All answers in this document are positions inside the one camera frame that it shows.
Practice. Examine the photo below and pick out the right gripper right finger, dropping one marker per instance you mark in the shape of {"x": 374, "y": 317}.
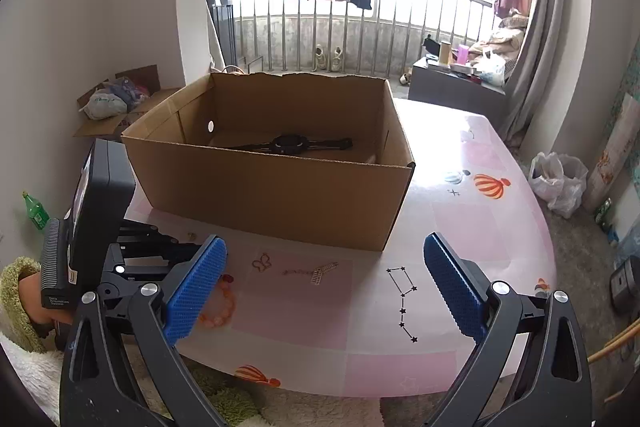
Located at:
{"x": 463, "y": 295}

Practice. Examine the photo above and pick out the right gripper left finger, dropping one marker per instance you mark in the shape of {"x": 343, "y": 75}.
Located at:
{"x": 187, "y": 286}

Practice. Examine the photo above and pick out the gold butterfly outline pendant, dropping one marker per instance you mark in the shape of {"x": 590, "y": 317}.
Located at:
{"x": 262, "y": 263}

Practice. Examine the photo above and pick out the left hand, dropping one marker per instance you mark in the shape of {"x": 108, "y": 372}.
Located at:
{"x": 34, "y": 318}

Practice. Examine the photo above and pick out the pink patterned tablecloth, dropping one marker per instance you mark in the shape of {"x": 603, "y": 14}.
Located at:
{"x": 376, "y": 326}

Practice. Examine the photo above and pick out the green plastic bottle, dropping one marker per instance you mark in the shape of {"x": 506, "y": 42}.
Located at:
{"x": 35, "y": 211}

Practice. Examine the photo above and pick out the white comb hair clip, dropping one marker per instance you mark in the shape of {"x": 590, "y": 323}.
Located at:
{"x": 318, "y": 273}

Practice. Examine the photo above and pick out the white plastic bag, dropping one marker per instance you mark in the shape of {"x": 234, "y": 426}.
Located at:
{"x": 560, "y": 180}

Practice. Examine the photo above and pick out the small open cardboard box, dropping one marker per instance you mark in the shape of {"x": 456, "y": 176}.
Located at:
{"x": 111, "y": 106}

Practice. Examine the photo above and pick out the black square device floor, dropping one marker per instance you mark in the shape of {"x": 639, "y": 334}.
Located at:
{"x": 624, "y": 286}

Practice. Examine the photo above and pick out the black watch in box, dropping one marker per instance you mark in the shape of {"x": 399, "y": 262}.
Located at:
{"x": 295, "y": 144}

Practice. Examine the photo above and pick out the large brown cardboard box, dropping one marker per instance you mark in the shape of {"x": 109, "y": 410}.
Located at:
{"x": 181, "y": 153}

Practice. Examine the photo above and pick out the grey curtain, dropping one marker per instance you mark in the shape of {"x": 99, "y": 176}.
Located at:
{"x": 530, "y": 76}

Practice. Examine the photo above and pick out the dark grey cabinet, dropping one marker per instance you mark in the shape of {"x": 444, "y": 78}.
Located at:
{"x": 428, "y": 85}

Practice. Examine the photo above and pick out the metal balcony railing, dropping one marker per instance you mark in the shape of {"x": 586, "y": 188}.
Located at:
{"x": 383, "y": 40}

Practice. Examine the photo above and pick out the black camera box left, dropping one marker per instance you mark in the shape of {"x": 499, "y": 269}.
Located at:
{"x": 75, "y": 246}

